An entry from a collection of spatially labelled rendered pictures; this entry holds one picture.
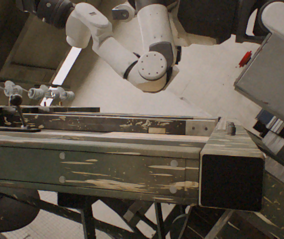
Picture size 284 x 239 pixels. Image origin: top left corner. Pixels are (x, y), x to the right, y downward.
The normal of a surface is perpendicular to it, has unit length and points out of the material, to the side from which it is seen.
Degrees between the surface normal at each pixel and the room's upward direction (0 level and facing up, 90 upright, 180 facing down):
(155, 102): 90
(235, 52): 90
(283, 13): 90
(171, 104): 90
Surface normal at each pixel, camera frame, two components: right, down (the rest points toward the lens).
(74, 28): -0.28, 0.63
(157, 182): -0.25, 0.04
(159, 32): -0.05, -0.23
